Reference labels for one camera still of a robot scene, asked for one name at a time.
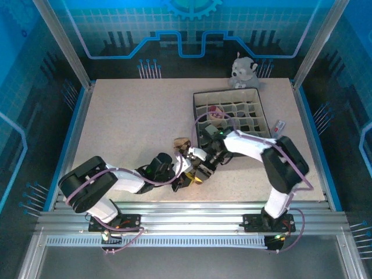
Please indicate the grey fabric sock organizer box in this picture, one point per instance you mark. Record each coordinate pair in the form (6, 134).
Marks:
(232, 96)

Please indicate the aluminium frame rail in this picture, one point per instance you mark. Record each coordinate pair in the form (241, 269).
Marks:
(189, 215)

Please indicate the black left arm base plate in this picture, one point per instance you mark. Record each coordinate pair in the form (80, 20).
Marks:
(132, 223)

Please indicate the blue table edge strip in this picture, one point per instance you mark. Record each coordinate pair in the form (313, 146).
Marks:
(53, 191)
(337, 200)

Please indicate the clear packet with red label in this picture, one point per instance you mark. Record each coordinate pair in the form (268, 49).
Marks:
(280, 125)

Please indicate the brown argyle sock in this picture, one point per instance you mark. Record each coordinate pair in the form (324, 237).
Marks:
(181, 145)

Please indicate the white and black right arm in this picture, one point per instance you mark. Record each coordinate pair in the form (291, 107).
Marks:
(247, 146)

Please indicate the aluminium frame post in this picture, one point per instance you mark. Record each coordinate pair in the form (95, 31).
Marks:
(319, 43)
(62, 43)

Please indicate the grey plush animal toy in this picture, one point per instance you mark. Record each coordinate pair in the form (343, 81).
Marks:
(244, 72)

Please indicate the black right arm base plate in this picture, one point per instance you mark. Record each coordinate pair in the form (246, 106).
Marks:
(251, 222)

